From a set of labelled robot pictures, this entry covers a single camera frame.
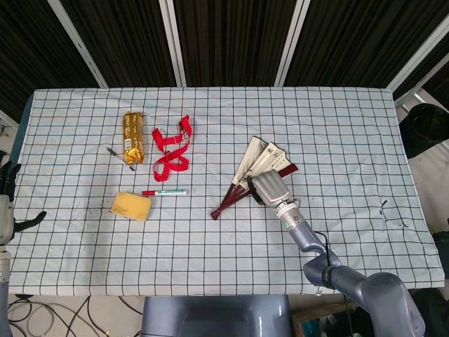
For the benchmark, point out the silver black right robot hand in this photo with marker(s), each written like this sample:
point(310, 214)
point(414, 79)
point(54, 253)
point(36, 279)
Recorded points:
point(271, 187)

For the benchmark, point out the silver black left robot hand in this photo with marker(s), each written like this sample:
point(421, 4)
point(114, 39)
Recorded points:
point(5, 217)

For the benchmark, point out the paper folding fan red ribs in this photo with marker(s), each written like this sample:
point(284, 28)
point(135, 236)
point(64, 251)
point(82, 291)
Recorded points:
point(261, 158)

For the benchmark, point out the white black checkered tablecloth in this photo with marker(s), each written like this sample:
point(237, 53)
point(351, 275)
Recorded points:
point(217, 252)

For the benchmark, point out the white marker red cap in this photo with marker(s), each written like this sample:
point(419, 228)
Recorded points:
point(168, 192)

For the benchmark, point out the yellow sponge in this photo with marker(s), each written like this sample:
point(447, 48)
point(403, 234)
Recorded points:
point(131, 206)

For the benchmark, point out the grey-blue robot torso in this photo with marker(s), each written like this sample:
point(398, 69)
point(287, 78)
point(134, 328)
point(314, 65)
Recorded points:
point(215, 316)

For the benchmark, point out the gold foil package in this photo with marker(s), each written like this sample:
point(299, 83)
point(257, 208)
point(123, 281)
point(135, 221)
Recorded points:
point(133, 137)

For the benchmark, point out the black cloth bag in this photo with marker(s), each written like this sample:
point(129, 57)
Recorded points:
point(424, 130)

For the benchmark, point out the white metal partition post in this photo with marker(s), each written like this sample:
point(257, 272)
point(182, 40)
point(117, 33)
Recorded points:
point(173, 42)
point(419, 49)
point(291, 42)
point(79, 44)

